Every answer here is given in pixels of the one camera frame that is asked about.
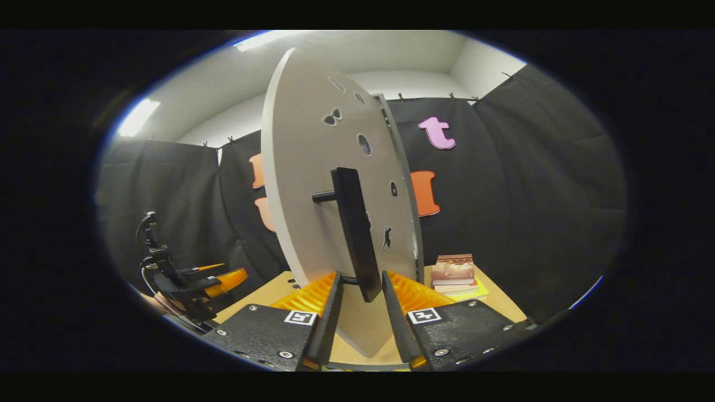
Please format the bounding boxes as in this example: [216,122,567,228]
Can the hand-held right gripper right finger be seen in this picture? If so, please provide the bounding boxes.
[382,270,529,370]

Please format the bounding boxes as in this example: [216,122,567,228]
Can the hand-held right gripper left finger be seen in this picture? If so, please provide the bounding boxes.
[203,271,345,372]

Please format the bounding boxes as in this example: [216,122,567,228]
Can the black door handle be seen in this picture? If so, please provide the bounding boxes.
[312,167,383,304]

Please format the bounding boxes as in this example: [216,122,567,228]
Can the grey cabinet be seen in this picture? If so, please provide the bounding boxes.
[371,92,426,286]

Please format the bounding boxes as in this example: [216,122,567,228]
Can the white cabinet door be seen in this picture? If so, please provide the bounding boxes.
[261,47,420,358]

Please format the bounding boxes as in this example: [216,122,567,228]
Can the stack of books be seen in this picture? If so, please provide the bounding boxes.
[430,254,490,303]

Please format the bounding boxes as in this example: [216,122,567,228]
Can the black backdrop cloth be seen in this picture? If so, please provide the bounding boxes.
[95,64,629,326]

